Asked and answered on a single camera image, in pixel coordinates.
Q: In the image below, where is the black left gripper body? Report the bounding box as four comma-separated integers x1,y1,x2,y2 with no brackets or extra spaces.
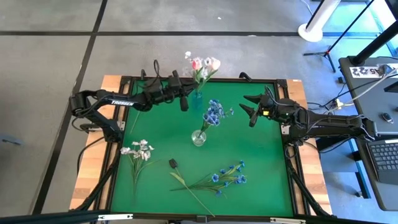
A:
157,76,186,102

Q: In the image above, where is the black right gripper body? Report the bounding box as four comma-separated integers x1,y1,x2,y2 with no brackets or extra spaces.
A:
256,93,282,121

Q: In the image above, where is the deep pink artificial tulip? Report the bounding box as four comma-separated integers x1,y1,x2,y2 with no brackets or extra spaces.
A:
191,57,205,94

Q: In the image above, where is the white artificial flower bunch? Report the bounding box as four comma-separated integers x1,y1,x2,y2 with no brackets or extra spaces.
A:
119,139,161,200
183,50,215,94

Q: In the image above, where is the light pink artificial tulip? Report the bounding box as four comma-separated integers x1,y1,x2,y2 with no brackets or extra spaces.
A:
203,57,222,91

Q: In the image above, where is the blue artificial flower bunch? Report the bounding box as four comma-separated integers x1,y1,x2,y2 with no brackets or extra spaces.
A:
170,159,249,197
198,98,236,141

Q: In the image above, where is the blue glass vase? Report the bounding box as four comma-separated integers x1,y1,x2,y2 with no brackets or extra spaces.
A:
192,90,204,110

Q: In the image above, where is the clear textured glass vase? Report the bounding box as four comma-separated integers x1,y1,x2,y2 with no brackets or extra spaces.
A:
191,129,207,147

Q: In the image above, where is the green table mat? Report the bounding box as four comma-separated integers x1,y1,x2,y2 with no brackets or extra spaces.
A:
109,79,295,218

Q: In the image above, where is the black tripod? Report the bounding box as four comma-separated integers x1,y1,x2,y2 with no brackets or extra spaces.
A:
303,0,377,74

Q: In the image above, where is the white stand with round base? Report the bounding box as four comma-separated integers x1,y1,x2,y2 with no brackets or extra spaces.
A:
297,0,343,43

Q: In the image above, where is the grey desk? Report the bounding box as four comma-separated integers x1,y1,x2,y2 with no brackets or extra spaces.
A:
338,56,398,212

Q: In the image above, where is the white paper label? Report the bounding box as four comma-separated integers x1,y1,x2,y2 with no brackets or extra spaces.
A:
349,65,385,78

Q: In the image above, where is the blue desk leg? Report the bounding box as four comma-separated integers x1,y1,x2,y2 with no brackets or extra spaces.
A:
348,136,373,200

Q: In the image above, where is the black laptop keyboard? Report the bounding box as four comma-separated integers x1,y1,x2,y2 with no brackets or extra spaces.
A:
366,138,398,184

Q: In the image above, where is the black pole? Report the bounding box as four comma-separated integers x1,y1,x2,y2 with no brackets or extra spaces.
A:
348,27,398,67

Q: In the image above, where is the blue grey floor object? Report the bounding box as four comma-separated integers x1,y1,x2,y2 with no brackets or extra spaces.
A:
0,133,24,147

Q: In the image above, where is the black aluminium table frame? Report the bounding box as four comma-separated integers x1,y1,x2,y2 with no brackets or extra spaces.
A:
70,74,333,224

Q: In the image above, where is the white cable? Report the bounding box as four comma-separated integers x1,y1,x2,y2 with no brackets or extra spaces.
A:
341,68,398,106

